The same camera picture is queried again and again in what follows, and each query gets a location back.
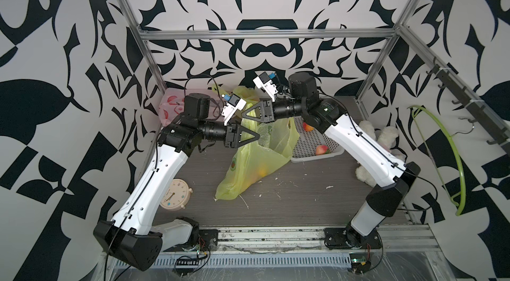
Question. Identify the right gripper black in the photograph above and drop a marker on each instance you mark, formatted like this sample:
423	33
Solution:
267	110

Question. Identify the pink peach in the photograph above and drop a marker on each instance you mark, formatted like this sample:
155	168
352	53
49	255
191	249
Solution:
307	128

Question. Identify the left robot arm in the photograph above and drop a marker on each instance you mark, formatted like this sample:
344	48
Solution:
131	236

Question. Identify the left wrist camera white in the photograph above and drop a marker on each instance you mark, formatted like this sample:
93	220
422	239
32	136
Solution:
232	103

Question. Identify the plush bunny toy pink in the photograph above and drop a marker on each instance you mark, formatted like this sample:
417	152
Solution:
386	139

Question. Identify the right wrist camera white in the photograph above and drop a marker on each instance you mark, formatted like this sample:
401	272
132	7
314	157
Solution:
264	81

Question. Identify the black hook rack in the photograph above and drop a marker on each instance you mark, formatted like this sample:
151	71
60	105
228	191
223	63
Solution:
478	108

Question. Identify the white plastic basket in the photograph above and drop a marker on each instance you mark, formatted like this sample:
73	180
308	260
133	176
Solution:
305	149

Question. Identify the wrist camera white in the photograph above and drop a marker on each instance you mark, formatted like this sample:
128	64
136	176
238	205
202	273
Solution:
264	81
232	103

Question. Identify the aluminium frame bar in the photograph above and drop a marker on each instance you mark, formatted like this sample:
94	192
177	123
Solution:
267	34

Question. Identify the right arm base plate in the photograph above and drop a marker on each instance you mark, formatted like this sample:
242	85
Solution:
348	238

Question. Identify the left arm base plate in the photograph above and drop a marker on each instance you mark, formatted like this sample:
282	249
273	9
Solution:
202	239

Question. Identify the peach back basket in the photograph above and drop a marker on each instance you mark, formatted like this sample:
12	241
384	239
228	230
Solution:
322	150

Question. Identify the green avocado plastic bag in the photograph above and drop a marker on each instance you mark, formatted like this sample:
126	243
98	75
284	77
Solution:
274	149

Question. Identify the pink plastic bag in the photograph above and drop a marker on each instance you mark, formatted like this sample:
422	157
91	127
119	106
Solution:
172	104

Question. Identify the green hoop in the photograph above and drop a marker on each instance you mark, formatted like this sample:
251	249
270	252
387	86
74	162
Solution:
458	199

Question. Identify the beige alarm clock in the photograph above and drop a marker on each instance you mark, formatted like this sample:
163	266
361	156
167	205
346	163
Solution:
177	196

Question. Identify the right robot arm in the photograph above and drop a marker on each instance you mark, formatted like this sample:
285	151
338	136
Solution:
393	178

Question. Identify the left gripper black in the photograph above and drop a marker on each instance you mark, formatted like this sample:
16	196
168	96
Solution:
231	136

